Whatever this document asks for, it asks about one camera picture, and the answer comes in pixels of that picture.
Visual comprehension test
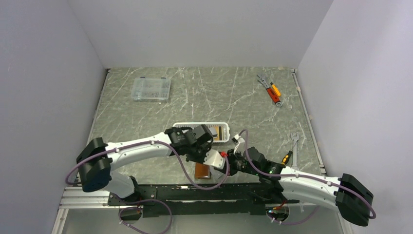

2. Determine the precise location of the red adjustable wrench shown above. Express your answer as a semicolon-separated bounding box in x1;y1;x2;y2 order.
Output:
266;88;282;107

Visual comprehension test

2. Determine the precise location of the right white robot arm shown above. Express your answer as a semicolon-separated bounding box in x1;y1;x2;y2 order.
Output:
218;147;374;227

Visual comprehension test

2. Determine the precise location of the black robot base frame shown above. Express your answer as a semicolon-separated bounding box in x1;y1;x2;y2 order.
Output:
108;180;300;217

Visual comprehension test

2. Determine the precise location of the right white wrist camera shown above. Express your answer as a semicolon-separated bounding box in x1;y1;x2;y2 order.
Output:
231;134;245;154

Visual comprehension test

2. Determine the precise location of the silver open-end wrench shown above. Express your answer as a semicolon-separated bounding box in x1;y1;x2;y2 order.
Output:
291;133;300;170

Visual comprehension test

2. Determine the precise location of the silver VIP card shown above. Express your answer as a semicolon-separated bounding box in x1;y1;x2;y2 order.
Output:
211;169;225;182

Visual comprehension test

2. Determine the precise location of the yellow handled screwdriver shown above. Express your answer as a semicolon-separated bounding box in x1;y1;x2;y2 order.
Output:
270;82;281;97

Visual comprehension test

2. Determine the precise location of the yellow black screwdriver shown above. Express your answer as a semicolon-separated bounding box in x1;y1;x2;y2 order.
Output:
281;151;293;165

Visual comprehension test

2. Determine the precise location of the gold credit card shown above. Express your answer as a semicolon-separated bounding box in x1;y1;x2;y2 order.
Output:
216;126;227;142

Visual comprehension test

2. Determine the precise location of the clear plastic organizer box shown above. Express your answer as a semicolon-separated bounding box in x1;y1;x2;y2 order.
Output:
131;77;171;102

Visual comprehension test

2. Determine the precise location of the white plastic basket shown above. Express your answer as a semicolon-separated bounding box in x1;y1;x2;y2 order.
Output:
172;122;230;144

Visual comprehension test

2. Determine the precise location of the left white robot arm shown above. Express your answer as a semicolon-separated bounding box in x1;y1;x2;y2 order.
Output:
76;124;225;205

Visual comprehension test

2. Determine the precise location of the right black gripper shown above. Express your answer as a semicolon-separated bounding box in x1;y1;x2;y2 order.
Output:
214;148;261;176

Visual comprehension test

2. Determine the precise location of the brown leather card holder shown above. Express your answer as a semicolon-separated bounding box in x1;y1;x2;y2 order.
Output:
194;163;211;179

